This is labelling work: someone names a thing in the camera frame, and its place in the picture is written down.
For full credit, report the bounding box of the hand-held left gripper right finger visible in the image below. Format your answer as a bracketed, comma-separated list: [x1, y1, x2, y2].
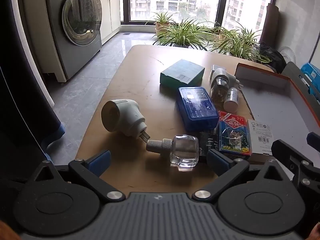
[192, 149, 290, 202]

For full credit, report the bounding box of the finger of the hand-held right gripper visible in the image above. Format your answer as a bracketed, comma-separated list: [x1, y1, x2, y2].
[271, 139, 320, 193]
[307, 131, 320, 152]

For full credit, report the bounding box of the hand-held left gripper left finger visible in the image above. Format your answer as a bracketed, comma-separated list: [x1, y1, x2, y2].
[32, 149, 125, 202]

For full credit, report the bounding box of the white barcode box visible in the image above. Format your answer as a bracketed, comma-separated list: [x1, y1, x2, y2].
[246, 119, 275, 165]

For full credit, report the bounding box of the red blue playing card box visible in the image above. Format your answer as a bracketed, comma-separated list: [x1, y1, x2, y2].
[217, 110, 252, 156]

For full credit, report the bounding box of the clear bottle with white cap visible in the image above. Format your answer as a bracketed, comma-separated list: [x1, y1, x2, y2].
[146, 135, 200, 172]

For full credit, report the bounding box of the white plug-in heater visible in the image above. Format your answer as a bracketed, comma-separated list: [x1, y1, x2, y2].
[101, 99, 151, 143]

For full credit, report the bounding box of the orange rimmed cardboard box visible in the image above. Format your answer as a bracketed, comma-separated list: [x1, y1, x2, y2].
[234, 63, 320, 167]

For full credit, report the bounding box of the blue plastic case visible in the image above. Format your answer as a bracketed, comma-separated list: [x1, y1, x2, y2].
[176, 87, 219, 132]

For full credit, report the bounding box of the white charger adapter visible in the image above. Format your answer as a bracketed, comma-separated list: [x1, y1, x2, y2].
[210, 64, 226, 79]

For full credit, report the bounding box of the green cardboard box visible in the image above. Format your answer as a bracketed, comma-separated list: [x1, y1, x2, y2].
[160, 59, 205, 87]

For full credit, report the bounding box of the small black box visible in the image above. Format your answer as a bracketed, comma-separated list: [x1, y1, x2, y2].
[199, 130, 220, 157]

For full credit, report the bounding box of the small white pill bottle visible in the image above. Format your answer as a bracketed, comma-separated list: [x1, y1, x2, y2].
[223, 87, 240, 113]

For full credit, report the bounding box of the grey board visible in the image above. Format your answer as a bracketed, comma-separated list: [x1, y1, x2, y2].
[281, 61, 320, 113]

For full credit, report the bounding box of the blue plastic stool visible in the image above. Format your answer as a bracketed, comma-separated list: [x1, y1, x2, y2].
[300, 62, 320, 94]

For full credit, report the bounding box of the white heater with brown bottle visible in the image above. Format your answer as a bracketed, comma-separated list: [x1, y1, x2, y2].
[209, 67, 240, 103]

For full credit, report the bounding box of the white fan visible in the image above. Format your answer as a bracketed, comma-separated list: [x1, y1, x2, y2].
[277, 45, 297, 65]

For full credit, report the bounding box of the black bag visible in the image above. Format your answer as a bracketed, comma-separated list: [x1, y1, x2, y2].
[256, 42, 287, 73]

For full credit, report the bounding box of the brown rolled mat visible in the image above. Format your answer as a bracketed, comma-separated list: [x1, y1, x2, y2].
[260, 4, 279, 44]

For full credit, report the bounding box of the white cabinet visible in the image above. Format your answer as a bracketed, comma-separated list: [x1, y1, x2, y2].
[21, 0, 122, 83]

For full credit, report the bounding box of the grey washing machine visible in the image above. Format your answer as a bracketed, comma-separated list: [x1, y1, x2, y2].
[44, 0, 103, 80]

